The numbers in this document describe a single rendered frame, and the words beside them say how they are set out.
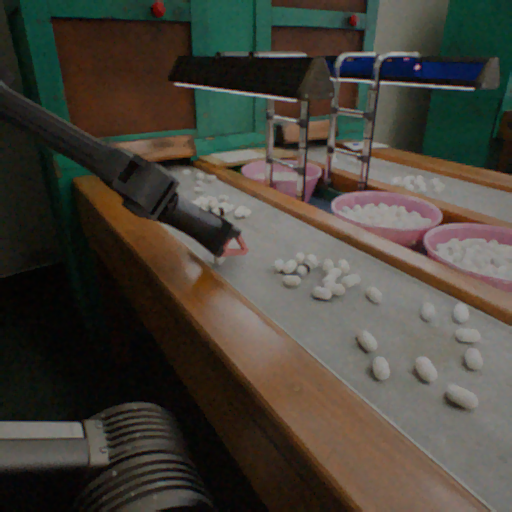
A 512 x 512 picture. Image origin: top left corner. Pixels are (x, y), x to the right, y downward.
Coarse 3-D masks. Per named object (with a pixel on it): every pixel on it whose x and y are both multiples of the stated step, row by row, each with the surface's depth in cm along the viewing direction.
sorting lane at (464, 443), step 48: (192, 192) 121; (240, 192) 121; (192, 240) 90; (288, 240) 90; (336, 240) 90; (240, 288) 72; (288, 288) 72; (384, 288) 72; (432, 288) 71; (336, 336) 59; (384, 336) 59; (432, 336) 59; (480, 336) 59; (384, 384) 51; (432, 384) 51; (480, 384) 51; (432, 432) 44; (480, 432) 44; (480, 480) 39
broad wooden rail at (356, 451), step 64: (128, 256) 84; (192, 256) 77; (192, 320) 59; (256, 320) 59; (192, 384) 67; (256, 384) 47; (320, 384) 47; (256, 448) 50; (320, 448) 40; (384, 448) 40
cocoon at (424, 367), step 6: (420, 360) 52; (426, 360) 52; (420, 366) 51; (426, 366) 51; (432, 366) 51; (420, 372) 51; (426, 372) 50; (432, 372) 50; (426, 378) 50; (432, 378) 50
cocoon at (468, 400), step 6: (450, 390) 47; (456, 390) 47; (462, 390) 47; (450, 396) 47; (456, 396) 47; (462, 396) 47; (468, 396) 46; (474, 396) 46; (456, 402) 47; (462, 402) 46; (468, 402) 46; (474, 402) 46; (468, 408) 46
